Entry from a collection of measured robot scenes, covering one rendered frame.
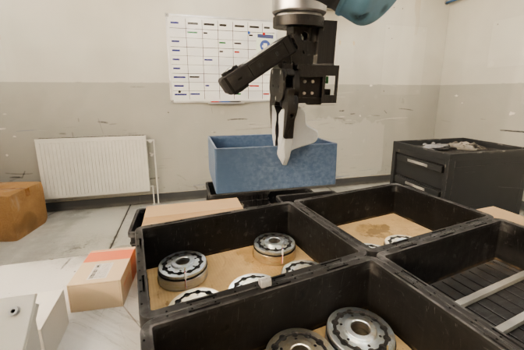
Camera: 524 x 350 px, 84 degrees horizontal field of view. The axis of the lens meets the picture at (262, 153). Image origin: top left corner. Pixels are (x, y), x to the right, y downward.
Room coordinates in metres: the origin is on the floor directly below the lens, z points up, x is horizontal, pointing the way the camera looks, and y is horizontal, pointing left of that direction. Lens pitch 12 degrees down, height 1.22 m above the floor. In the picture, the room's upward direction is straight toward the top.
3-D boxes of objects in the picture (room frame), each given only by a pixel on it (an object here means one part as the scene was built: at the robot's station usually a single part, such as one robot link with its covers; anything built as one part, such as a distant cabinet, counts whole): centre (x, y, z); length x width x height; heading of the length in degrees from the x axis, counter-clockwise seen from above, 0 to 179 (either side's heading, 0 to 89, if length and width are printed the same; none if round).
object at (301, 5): (0.44, -0.05, 1.35); 0.08 x 0.08 x 0.05
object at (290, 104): (0.42, -0.04, 1.20); 0.05 x 0.02 x 0.09; 14
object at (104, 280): (0.70, 0.42, 0.74); 0.16 x 0.12 x 0.07; 11
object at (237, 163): (0.52, -0.01, 1.11); 0.20 x 0.15 x 0.07; 104
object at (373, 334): (0.39, -0.15, 0.86); 0.05 x 0.05 x 0.01
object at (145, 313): (0.55, 0.04, 0.92); 0.40 x 0.30 x 0.02; 114
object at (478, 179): (1.82, -1.24, 0.45); 0.60 x 0.45 x 0.90; 105
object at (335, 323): (0.39, -0.15, 0.86); 0.10 x 0.10 x 0.01
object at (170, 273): (0.57, 0.17, 0.86); 0.10 x 0.10 x 0.01
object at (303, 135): (0.43, -0.06, 1.16); 0.06 x 0.03 x 0.09; 104
